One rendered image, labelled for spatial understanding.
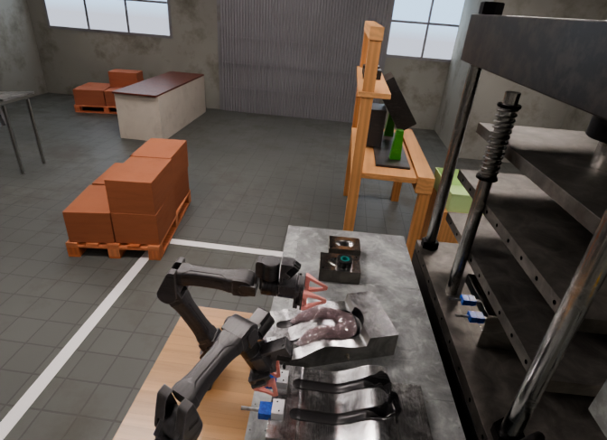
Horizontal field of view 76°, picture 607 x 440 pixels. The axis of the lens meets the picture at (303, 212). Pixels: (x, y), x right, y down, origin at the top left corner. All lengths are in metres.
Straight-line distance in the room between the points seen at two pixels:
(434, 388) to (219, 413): 0.76
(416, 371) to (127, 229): 2.57
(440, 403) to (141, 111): 5.66
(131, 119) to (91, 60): 3.03
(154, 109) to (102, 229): 3.07
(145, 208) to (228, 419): 2.22
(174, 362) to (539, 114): 6.27
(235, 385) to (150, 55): 7.73
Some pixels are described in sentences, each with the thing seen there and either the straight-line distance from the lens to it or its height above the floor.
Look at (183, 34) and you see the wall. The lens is 8.39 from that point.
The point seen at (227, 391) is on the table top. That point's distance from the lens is 1.50.
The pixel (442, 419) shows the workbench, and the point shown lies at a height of 0.80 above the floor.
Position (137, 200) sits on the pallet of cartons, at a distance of 3.33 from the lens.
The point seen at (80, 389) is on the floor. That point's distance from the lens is 2.71.
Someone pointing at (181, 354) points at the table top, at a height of 0.80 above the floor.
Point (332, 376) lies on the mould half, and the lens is 1.44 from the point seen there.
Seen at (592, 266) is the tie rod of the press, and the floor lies 1.49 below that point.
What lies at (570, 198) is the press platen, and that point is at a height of 1.53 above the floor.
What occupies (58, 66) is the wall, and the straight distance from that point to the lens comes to 9.78.
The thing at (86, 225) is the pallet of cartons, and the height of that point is 0.30.
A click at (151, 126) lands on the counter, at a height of 0.22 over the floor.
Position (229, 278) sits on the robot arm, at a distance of 1.24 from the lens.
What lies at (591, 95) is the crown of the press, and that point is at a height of 1.85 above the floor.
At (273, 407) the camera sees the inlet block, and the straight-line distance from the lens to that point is 1.31.
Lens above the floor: 1.99
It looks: 28 degrees down
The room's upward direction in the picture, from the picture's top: 4 degrees clockwise
